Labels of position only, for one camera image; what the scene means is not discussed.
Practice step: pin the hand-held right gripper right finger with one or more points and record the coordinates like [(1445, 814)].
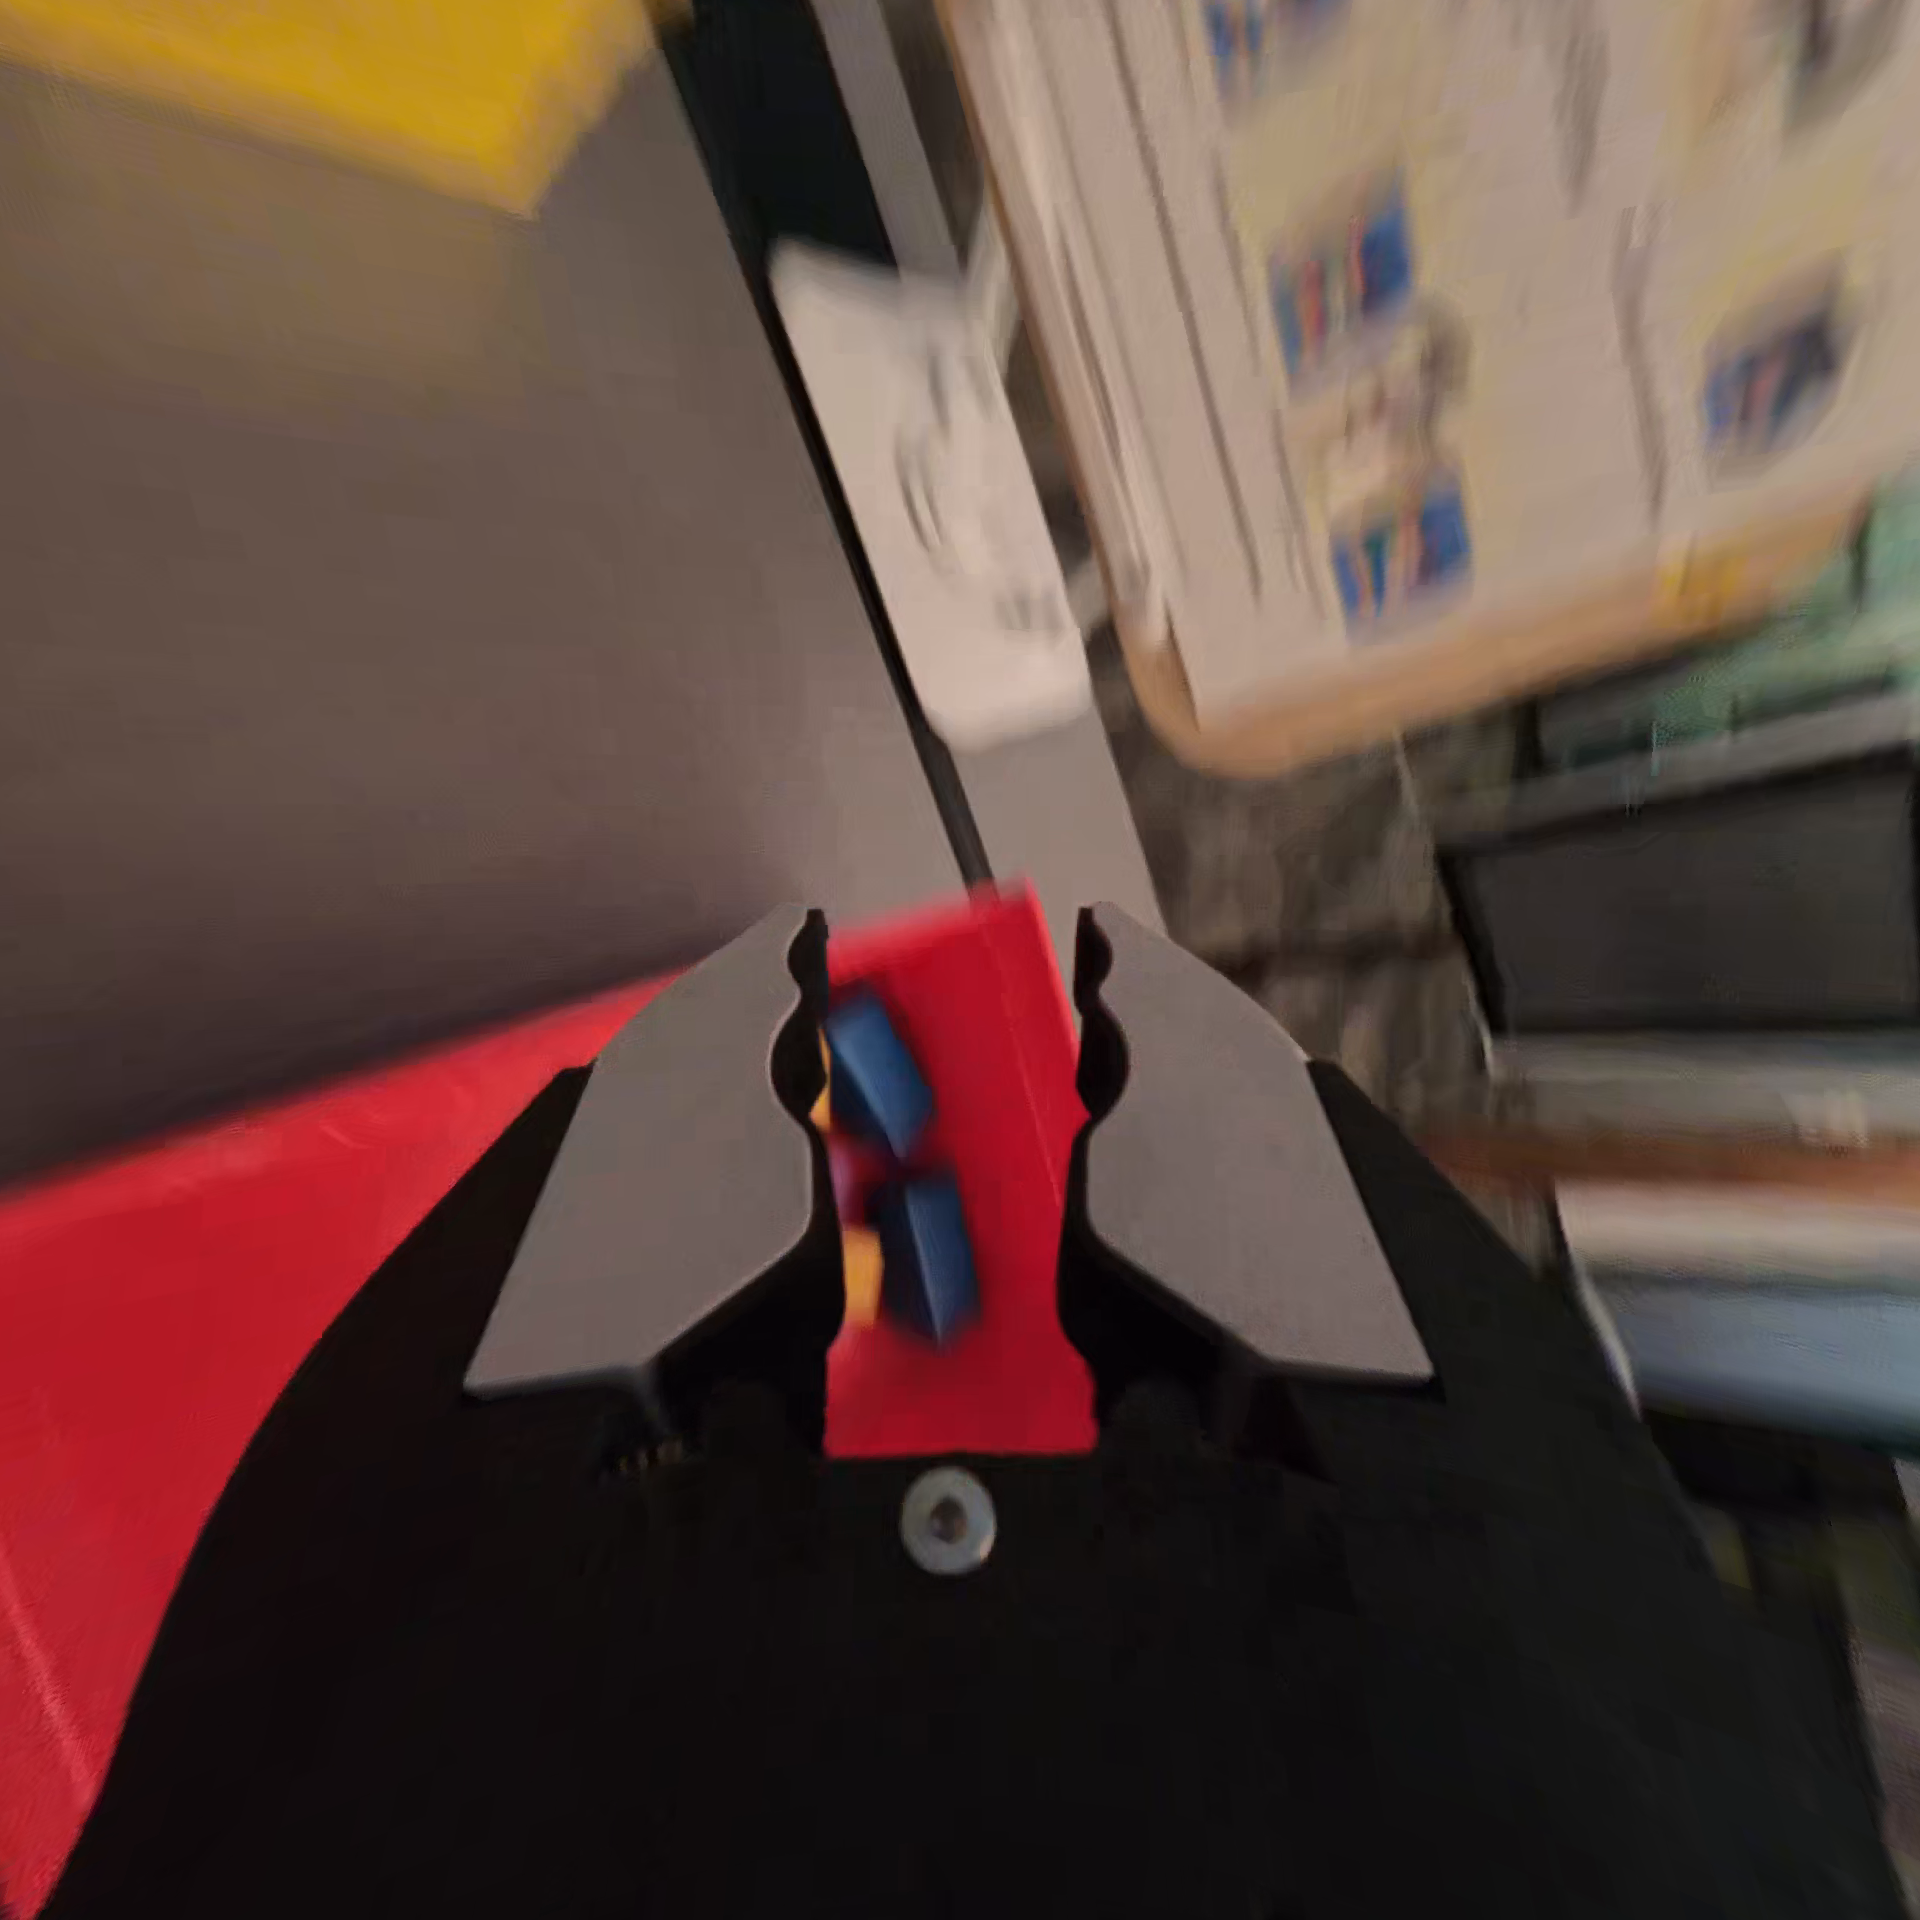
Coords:
[(1237, 1200)]

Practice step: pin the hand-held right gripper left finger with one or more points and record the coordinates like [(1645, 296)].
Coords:
[(660, 1200)]

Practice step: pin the purple wooden cube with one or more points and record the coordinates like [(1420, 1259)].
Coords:
[(855, 1182)]

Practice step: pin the yellow wooden cube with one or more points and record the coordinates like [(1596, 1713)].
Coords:
[(821, 1078), (859, 1283)]

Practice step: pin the blue rectangular wooden block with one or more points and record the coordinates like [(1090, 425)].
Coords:
[(930, 1257), (879, 1073)]

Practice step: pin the red plastic bin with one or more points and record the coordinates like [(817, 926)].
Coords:
[(224, 1275)]

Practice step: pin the yellow plastic bin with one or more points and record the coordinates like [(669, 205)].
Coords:
[(376, 75)]

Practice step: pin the instruction sheet stand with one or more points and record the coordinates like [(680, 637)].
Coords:
[(1424, 299)]

